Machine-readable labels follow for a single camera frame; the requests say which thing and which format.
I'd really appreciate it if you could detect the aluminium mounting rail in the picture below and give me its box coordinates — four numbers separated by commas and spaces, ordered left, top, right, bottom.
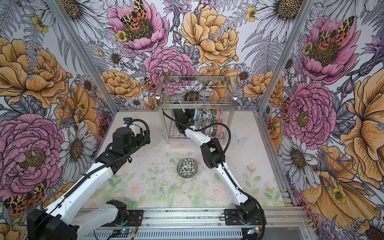
74, 188, 310, 230

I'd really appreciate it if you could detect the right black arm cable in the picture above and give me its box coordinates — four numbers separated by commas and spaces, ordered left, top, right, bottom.
161, 107, 267, 240

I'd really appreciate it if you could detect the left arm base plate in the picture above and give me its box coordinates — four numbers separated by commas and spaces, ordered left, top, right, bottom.
103, 209, 144, 227

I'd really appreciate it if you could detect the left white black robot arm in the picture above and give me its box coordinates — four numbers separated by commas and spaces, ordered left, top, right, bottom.
27, 122, 151, 240

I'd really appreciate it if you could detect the blue rose pattern bowl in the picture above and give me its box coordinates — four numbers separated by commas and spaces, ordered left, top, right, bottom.
193, 109, 202, 122

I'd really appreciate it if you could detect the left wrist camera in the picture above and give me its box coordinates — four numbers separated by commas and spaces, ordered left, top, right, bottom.
123, 117, 133, 126

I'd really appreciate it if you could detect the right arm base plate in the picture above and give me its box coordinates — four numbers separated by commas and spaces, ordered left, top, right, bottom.
224, 209, 267, 226

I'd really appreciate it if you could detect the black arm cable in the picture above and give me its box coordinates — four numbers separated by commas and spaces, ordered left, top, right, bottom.
23, 118, 151, 240
161, 107, 267, 240

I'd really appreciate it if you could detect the green circuit board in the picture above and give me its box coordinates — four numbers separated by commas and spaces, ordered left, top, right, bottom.
112, 229, 132, 235

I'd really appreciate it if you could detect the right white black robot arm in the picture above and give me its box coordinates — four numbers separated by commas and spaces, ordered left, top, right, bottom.
163, 109, 266, 225

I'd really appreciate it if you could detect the white slotted cable duct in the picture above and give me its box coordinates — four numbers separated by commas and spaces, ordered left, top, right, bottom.
82, 228, 243, 240

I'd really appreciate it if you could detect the green leaf pattern bowl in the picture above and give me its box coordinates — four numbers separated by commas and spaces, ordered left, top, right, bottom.
200, 109, 215, 122

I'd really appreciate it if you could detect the two-tier steel dish rack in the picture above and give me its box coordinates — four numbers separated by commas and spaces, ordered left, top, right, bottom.
156, 76, 238, 145

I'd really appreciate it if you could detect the pink ribbed glass bowl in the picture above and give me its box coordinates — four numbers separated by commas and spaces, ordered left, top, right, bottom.
211, 125, 218, 137

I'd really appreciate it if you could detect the pale green geometric bowl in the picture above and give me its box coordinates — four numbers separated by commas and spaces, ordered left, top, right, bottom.
188, 121, 197, 131

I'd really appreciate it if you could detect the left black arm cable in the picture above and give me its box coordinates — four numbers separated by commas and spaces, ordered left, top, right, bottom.
23, 118, 151, 240

